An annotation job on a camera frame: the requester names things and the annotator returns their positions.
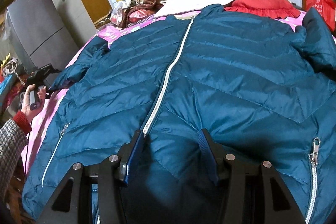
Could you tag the red plastic bag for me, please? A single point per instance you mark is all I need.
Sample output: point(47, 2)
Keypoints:
point(326, 9)

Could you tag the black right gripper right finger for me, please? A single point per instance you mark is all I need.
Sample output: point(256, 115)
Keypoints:
point(249, 192)

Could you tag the clutter pile beside bed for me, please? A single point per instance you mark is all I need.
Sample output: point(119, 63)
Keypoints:
point(13, 85)

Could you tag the grey refrigerator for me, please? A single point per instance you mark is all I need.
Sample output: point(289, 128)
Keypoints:
point(39, 34)

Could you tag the red ruffled pillow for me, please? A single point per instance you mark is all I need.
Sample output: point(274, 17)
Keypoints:
point(274, 9)

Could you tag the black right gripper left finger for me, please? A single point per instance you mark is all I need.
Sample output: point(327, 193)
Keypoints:
point(71, 201)

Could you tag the dark teal puffer jacket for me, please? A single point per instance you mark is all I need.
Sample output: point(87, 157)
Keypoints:
point(262, 89)

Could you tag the grey knit sleeve forearm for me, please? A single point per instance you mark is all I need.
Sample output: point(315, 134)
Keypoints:
point(13, 140)

